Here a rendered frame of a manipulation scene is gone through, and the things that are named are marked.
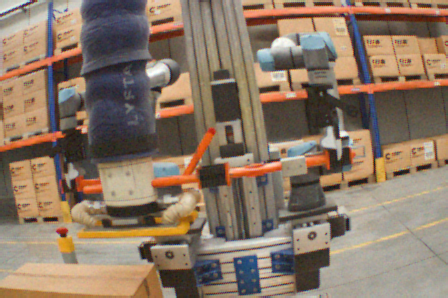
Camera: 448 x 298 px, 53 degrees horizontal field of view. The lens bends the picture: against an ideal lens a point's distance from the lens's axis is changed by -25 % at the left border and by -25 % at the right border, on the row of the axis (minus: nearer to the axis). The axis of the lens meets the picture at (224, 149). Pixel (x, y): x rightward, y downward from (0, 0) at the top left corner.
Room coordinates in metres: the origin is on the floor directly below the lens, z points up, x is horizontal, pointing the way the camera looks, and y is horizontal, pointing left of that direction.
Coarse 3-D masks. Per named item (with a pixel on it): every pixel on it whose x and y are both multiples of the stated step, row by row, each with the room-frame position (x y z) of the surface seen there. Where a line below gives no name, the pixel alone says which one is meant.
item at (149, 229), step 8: (152, 216) 1.50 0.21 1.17; (104, 224) 1.50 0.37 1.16; (128, 224) 1.54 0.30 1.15; (136, 224) 1.53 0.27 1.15; (144, 224) 1.52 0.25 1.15; (152, 224) 1.49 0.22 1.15; (160, 224) 1.50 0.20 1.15; (176, 224) 1.48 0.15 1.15; (184, 224) 1.50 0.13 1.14; (80, 232) 1.48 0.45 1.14; (88, 232) 1.47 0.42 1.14; (96, 232) 1.47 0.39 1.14; (104, 232) 1.47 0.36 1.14; (112, 232) 1.46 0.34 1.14; (120, 232) 1.46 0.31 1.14; (128, 232) 1.46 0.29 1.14; (136, 232) 1.46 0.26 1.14; (144, 232) 1.46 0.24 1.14; (152, 232) 1.45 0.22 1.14; (160, 232) 1.45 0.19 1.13; (168, 232) 1.45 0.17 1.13; (176, 232) 1.45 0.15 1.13; (184, 232) 1.45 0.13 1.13
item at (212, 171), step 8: (200, 168) 1.59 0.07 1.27; (208, 168) 1.54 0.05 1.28; (216, 168) 1.54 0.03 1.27; (224, 168) 1.54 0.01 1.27; (200, 176) 1.55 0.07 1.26; (208, 176) 1.55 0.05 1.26; (216, 176) 1.54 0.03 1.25; (224, 176) 1.54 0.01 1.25; (200, 184) 1.54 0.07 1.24; (208, 184) 1.54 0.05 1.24; (216, 184) 1.54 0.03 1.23; (224, 184) 1.53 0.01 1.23
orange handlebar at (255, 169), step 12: (324, 156) 1.54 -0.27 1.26; (240, 168) 1.56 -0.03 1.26; (252, 168) 1.55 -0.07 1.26; (264, 168) 1.54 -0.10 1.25; (276, 168) 1.54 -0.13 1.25; (84, 180) 1.88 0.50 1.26; (96, 180) 1.87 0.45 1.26; (156, 180) 1.57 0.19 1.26; (168, 180) 1.57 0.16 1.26; (180, 180) 1.56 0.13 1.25; (192, 180) 1.56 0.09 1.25; (84, 192) 1.60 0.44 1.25; (96, 192) 1.59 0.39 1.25
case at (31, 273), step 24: (48, 264) 1.83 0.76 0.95; (72, 264) 1.84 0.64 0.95; (144, 264) 1.82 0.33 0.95; (0, 288) 1.46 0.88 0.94; (24, 288) 1.46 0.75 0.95; (48, 288) 1.48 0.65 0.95; (72, 288) 1.49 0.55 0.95; (96, 288) 1.50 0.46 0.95; (120, 288) 1.50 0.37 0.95; (144, 288) 1.58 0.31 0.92
